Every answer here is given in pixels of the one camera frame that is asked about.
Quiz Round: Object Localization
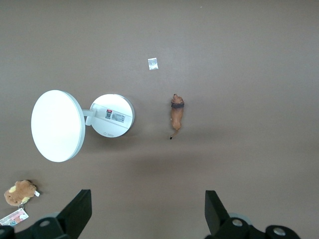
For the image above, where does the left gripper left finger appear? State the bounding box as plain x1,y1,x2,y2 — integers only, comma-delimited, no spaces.
29,189,92,239

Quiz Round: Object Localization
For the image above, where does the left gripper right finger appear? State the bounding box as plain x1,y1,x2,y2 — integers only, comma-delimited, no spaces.
204,190,265,239

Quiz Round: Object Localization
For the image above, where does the white round desk lamp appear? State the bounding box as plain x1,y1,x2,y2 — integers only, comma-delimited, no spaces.
30,89,136,163

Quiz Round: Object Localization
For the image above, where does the brown plush keychain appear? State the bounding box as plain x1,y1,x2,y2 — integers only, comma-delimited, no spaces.
3,179,42,207

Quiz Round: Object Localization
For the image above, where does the printed keychain tag card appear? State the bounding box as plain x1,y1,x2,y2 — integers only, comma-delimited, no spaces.
0,207,29,227

